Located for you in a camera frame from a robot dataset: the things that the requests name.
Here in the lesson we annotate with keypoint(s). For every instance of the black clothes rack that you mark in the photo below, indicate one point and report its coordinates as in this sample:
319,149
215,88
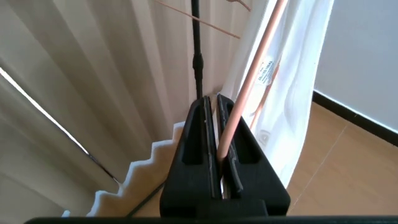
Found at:
196,46

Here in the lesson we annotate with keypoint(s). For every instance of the pink clothes hanger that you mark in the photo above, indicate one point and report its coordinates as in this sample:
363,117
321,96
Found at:
251,77
217,28

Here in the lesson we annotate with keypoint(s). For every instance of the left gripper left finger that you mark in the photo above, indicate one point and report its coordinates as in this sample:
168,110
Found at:
186,186

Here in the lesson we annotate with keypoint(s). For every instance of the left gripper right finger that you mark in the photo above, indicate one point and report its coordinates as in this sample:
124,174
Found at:
258,183

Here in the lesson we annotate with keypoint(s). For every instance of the white printed T-shirt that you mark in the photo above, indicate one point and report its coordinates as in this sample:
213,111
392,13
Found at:
295,93

